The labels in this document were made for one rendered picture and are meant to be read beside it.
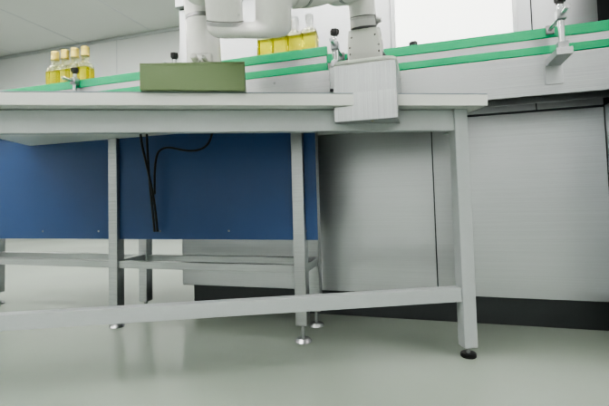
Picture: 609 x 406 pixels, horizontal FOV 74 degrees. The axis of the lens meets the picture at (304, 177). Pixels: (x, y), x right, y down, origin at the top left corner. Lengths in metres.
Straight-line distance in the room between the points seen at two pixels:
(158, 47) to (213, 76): 4.89
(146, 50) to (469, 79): 5.12
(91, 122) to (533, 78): 1.26
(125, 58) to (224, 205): 4.95
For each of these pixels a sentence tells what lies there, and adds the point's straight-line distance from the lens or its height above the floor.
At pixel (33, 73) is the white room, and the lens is 7.38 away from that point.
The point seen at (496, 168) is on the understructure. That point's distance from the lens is 1.58.
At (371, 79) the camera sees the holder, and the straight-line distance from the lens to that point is 1.13.
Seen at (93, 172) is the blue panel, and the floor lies 0.59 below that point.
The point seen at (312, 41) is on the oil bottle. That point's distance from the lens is 1.54.
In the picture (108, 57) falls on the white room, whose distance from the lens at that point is 6.45.
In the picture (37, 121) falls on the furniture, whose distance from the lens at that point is 1.25.
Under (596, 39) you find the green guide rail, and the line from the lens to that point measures 1.53.
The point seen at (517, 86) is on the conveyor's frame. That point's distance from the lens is 1.42.
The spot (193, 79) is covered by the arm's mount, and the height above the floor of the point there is 0.78.
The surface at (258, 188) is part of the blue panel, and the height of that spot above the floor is 0.51.
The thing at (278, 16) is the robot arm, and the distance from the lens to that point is 0.98.
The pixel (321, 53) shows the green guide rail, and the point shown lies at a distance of 1.40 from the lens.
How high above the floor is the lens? 0.47
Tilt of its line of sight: 3 degrees up
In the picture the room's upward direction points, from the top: 2 degrees counter-clockwise
